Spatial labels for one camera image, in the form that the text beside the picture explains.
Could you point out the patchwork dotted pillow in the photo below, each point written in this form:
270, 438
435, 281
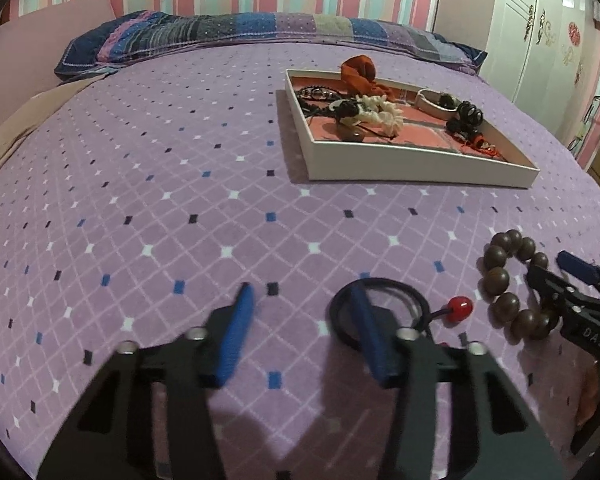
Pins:
205, 27

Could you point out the beige cloth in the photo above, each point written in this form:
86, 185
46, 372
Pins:
25, 125

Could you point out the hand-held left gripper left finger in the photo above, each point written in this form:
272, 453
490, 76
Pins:
240, 320

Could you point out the person's right hand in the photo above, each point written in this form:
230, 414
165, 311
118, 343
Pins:
590, 395

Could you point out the purple diamond-pattern bed sheet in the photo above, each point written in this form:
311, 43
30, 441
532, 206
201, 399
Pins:
180, 185

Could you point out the white tray with brick lining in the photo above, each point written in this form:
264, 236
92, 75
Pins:
405, 165

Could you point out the white ruffled scrunchie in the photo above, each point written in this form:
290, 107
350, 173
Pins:
380, 112

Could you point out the pink cushion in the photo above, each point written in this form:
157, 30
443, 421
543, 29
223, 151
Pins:
55, 35

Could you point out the brown stone pendant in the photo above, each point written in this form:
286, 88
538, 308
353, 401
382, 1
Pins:
352, 134

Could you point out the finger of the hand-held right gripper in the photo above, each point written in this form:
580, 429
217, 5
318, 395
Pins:
550, 285
577, 266

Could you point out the white wardrobe with floral decals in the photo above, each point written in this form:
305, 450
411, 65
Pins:
530, 60

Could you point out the orange fabric scrunchie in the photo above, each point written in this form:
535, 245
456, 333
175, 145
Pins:
357, 72

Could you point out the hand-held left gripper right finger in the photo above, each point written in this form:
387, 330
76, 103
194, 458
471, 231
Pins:
370, 330

